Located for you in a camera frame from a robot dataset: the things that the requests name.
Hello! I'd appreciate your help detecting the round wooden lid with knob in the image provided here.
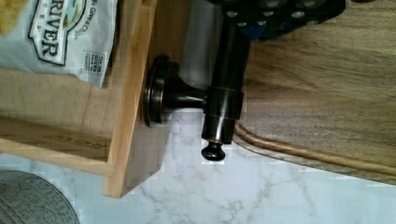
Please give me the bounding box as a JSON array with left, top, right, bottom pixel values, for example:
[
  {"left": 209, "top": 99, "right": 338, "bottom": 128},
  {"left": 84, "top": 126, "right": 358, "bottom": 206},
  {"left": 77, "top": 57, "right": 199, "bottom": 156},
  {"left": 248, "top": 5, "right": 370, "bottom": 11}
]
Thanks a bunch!
[{"left": 0, "top": 171, "right": 80, "bottom": 224}]

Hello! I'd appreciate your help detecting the dark bronze drawer handle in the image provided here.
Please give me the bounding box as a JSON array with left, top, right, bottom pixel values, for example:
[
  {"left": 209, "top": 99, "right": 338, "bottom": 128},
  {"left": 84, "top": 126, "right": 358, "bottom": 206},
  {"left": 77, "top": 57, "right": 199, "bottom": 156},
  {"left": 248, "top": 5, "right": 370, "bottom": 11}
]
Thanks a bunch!
[{"left": 143, "top": 21, "right": 250, "bottom": 161}]

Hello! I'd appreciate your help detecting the Deep River chips bag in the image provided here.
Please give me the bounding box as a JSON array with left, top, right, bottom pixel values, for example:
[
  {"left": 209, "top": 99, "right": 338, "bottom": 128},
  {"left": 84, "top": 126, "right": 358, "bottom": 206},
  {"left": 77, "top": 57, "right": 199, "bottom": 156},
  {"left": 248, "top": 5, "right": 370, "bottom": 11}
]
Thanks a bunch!
[{"left": 0, "top": 0, "right": 119, "bottom": 88}]

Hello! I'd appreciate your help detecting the wooden cutting board tray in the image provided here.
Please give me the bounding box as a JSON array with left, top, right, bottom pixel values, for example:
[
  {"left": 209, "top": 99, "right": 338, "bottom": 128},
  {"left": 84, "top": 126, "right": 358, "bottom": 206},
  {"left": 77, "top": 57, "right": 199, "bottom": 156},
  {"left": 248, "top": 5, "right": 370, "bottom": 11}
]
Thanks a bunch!
[{"left": 233, "top": 0, "right": 396, "bottom": 184}]

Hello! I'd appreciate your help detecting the bamboo wooden drawer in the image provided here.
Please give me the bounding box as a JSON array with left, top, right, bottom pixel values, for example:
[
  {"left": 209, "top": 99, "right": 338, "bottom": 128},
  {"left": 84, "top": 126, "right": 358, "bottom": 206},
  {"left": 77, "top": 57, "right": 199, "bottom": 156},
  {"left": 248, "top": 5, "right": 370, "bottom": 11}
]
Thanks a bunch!
[{"left": 1, "top": 0, "right": 192, "bottom": 198}]

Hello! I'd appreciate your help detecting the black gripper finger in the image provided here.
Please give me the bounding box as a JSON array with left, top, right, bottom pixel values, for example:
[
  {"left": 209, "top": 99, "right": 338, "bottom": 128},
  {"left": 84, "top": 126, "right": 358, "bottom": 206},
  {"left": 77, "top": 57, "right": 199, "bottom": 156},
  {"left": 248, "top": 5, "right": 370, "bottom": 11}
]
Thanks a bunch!
[{"left": 207, "top": 0, "right": 347, "bottom": 41}]

